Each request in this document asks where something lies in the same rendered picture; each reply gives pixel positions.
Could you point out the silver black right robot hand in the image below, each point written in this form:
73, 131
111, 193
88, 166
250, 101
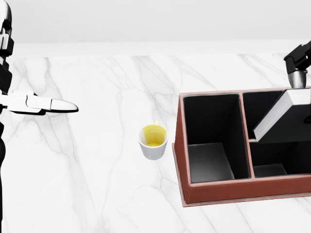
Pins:
297, 60

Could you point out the white mug with yellow inside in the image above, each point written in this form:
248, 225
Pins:
153, 150

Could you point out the red-brown desk caddy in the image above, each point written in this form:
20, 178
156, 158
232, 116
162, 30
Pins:
218, 188

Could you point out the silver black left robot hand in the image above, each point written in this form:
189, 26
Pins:
31, 103

